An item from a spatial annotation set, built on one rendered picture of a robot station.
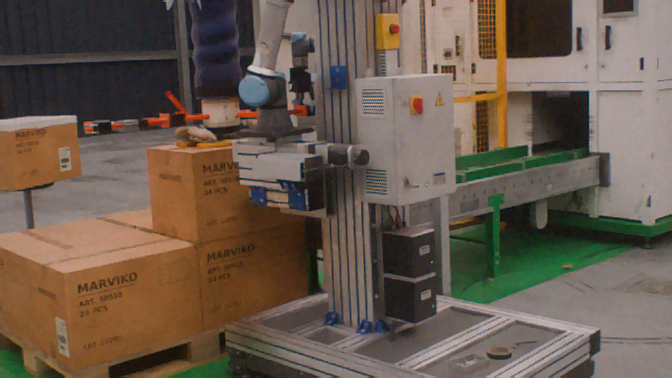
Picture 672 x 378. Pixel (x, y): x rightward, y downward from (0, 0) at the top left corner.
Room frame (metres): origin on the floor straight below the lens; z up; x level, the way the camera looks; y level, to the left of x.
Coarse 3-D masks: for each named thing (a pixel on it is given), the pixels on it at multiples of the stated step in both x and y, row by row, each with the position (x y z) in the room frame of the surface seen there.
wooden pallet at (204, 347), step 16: (0, 336) 3.68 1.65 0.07; (16, 336) 3.47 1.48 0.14; (192, 336) 3.34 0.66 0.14; (208, 336) 3.39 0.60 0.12; (32, 352) 3.33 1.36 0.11; (144, 352) 3.19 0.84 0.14; (192, 352) 3.34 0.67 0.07; (208, 352) 3.39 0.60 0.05; (224, 352) 3.45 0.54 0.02; (32, 368) 3.34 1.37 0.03; (48, 368) 3.35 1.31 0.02; (64, 368) 3.06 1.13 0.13; (96, 368) 3.05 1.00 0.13; (160, 368) 3.29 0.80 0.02; (176, 368) 3.29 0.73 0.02; (192, 368) 3.33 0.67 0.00
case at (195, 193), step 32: (160, 160) 3.58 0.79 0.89; (192, 160) 3.38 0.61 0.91; (224, 160) 3.49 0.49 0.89; (160, 192) 3.60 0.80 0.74; (192, 192) 3.39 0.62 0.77; (224, 192) 3.48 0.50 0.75; (160, 224) 3.62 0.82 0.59; (192, 224) 3.40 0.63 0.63; (224, 224) 3.47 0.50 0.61; (256, 224) 3.58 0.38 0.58; (288, 224) 3.71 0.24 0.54
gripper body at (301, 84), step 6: (306, 66) 3.66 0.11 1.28; (294, 72) 3.66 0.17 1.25; (300, 72) 3.67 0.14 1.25; (294, 78) 3.66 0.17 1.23; (300, 78) 3.67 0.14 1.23; (306, 78) 3.69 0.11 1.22; (288, 84) 3.68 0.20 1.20; (294, 84) 3.65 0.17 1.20; (300, 84) 3.64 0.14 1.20; (306, 84) 3.67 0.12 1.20; (294, 90) 3.66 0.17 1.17; (300, 90) 3.64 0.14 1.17; (306, 90) 3.67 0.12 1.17
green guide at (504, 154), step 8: (488, 152) 5.34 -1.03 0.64; (496, 152) 5.40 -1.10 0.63; (504, 152) 5.46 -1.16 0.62; (512, 152) 5.51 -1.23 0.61; (520, 152) 5.57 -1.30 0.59; (528, 152) 5.63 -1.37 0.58; (456, 160) 5.13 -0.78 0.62; (464, 160) 5.18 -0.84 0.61; (472, 160) 5.23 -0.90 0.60; (480, 160) 5.29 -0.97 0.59; (488, 160) 5.34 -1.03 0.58; (496, 160) 5.40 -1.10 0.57; (504, 160) 5.45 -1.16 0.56; (456, 168) 5.13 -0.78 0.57
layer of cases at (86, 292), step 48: (0, 240) 3.66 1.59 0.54; (48, 240) 3.61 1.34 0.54; (96, 240) 3.56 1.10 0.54; (144, 240) 3.51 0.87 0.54; (240, 240) 3.53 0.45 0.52; (288, 240) 3.70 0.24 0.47; (0, 288) 3.58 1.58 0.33; (48, 288) 3.12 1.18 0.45; (96, 288) 3.07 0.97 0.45; (144, 288) 3.21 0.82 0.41; (192, 288) 3.35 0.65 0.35; (240, 288) 3.51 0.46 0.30; (288, 288) 3.69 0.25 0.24; (48, 336) 3.17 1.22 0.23; (96, 336) 3.06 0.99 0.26; (144, 336) 3.20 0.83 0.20
